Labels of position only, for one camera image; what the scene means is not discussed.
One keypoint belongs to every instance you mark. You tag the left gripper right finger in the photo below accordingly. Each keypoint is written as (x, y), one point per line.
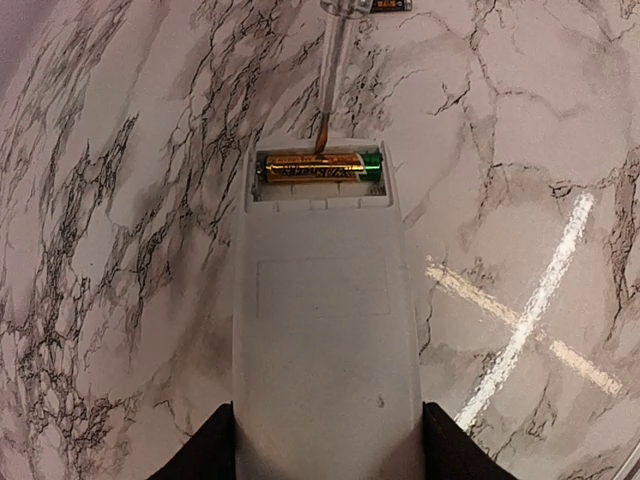
(450, 454)

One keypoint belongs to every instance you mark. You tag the black gold battery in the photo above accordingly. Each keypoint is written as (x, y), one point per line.
(391, 6)

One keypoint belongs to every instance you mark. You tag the clear handle screwdriver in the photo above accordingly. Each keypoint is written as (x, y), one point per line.
(338, 40)

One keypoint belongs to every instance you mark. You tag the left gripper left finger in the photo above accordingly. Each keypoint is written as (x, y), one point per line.
(208, 454)

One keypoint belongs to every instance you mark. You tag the gold green battery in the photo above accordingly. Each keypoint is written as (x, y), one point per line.
(313, 168)

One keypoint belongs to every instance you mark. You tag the white remote control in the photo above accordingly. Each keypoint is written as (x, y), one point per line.
(325, 381)

